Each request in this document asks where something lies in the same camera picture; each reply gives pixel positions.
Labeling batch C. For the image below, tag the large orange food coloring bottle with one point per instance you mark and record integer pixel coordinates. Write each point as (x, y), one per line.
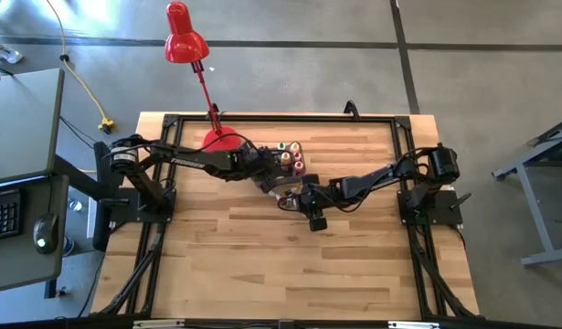
(299, 167)

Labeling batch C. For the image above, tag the grey translucent plastic bin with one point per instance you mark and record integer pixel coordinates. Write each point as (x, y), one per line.
(292, 184)

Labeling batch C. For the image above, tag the dark grey desk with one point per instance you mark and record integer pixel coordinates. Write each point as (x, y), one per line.
(20, 269)

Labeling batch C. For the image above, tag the large green food coloring bottle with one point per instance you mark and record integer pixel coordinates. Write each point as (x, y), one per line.
(281, 146)

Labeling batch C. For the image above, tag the large yellow food coloring bottle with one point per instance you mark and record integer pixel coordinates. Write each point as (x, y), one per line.
(295, 147)
(285, 158)

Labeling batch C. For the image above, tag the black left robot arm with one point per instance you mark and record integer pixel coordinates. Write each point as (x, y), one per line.
(189, 162)

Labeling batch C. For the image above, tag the black computer mouse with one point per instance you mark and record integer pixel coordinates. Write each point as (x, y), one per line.
(45, 230)

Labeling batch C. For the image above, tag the black clamp lever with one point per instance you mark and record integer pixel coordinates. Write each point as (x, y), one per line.
(461, 201)

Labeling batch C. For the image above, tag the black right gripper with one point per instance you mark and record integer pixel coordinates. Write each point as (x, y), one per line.
(324, 197)

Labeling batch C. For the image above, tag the person's shoe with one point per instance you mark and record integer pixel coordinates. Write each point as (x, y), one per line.
(8, 54)

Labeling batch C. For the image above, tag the black aluminium table frame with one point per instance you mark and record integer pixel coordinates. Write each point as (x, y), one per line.
(285, 118)

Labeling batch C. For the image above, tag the silver frame bracket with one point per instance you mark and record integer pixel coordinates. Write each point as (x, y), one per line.
(413, 325)
(158, 324)

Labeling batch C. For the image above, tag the grey metal table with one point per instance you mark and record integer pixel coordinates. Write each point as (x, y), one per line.
(532, 215)

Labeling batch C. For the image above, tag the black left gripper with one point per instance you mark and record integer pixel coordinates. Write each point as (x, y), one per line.
(255, 162)

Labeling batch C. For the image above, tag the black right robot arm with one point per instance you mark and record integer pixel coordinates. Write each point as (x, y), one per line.
(367, 181)

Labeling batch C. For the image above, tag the black keyboard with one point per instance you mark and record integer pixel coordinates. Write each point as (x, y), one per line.
(4, 215)

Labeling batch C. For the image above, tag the red desk lamp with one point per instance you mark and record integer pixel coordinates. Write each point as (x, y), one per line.
(184, 41)

